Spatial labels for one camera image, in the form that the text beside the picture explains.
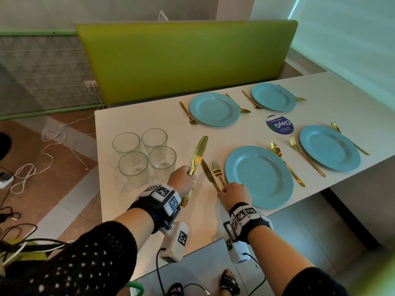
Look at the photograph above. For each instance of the person's left hand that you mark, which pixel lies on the person's left hand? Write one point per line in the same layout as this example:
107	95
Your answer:
182	180

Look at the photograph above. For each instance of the person's right hand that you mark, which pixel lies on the person's right hand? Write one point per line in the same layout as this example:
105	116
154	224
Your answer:
234	195

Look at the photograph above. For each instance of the person's left forearm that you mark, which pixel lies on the person's left forearm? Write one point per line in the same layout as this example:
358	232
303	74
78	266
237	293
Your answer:
132	221

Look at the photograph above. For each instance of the person's right forearm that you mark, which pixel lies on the person's right forearm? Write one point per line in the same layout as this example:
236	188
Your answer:
271	252

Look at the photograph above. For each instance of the person's right foot black sandal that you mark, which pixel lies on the person's right foot black sandal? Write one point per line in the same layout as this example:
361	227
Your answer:
230	283

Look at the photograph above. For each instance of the person's foot black sandal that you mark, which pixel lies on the person's foot black sandal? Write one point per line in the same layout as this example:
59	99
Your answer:
230	283
175	289

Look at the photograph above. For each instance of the person's left foot black sandal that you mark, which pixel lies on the person's left foot black sandal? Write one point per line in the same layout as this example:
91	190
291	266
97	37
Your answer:
175	289

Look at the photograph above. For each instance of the white table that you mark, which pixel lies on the white table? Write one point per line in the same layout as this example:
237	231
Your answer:
139	117

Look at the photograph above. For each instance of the round purple sticker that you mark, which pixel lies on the round purple sticker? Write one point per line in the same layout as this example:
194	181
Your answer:
280	126

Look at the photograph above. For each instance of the green curved bar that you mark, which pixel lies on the green curved bar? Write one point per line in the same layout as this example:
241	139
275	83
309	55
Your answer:
137	286

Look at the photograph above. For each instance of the green upholstered bench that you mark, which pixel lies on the green upholstered bench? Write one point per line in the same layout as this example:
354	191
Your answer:
185	58

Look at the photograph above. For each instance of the green seat cushion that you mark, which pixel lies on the green seat cushion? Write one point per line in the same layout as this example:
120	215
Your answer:
376	274

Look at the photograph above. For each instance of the small white sign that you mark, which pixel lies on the small white sign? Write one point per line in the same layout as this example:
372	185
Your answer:
162	15

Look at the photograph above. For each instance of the black round object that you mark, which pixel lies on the black round object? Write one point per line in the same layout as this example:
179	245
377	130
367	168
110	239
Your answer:
3	146

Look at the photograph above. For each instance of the pale window blind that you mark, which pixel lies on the pale window blind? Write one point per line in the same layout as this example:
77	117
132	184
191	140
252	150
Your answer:
348	36

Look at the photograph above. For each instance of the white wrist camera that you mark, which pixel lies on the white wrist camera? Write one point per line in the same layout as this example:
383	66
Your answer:
237	252
174	243

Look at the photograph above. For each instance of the white wall socket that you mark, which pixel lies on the white wall socket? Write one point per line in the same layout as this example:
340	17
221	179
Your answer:
91	84

